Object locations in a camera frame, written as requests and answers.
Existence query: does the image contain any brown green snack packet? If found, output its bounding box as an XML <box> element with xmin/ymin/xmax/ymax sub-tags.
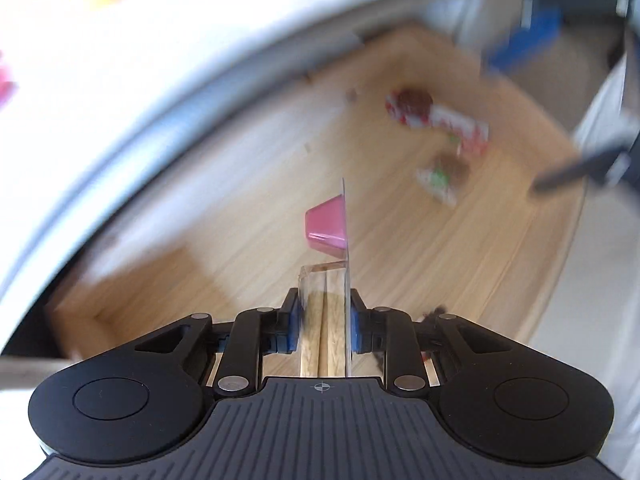
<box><xmin>416</xmin><ymin>151</ymin><xmax>474</xmax><ymax>207</ymax></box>

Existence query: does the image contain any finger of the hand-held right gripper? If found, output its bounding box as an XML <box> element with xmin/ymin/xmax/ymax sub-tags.
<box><xmin>481</xmin><ymin>0</ymin><xmax>632</xmax><ymax>80</ymax></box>
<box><xmin>531</xmin><ymin>132</ymin><xmax>640</xmax><ymax>196</ymax></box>

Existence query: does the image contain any red white snack packet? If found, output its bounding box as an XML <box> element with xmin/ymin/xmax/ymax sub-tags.
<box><xmin>384</xmin><ymin>87</ymin><xmax>492</xmax><ymax>157</ymax></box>

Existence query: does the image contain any pink capsule clear package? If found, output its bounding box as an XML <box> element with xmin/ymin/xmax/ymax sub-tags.
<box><xmin>297</xmin><ymin>177</ymin><xmax>354</xmax><ymax>378</ymax></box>

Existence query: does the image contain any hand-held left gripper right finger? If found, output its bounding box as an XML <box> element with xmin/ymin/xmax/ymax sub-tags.
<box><xmin>350</xmin><ymin>288</ymin><xmax>506</xmax><ymax>393</ymax></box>

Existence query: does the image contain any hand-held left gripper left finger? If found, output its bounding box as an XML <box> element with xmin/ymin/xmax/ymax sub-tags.
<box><xmin>132</xmin><ymin>288</ymin><xmax>303</xmax><ymax>400</ymax></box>

